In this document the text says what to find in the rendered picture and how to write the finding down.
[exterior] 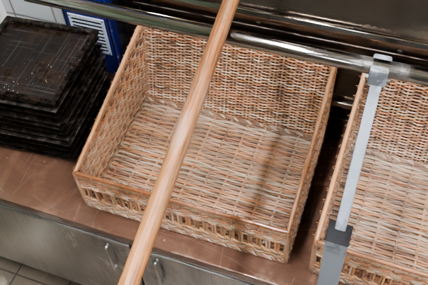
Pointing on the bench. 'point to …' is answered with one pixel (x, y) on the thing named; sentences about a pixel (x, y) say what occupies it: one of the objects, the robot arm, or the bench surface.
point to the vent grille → (92, 28)
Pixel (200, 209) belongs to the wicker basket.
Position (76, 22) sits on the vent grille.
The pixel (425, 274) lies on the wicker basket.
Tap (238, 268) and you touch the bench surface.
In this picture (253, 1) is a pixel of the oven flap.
